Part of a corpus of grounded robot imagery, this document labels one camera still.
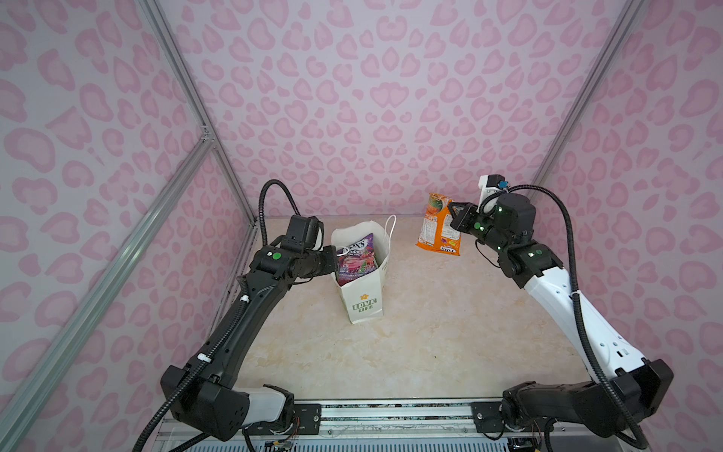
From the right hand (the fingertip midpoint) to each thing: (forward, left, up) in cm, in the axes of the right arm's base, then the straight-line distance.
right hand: (447, 205), depth 71 cm
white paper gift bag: (-15, +22, -21) cm, 34 cm away
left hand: (-9, +29, -12) cm, 32 cm away
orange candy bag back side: (-4, +2, -6) cm, 8 cm away
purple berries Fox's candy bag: (-4, +24, -18) cm, 31 cm away
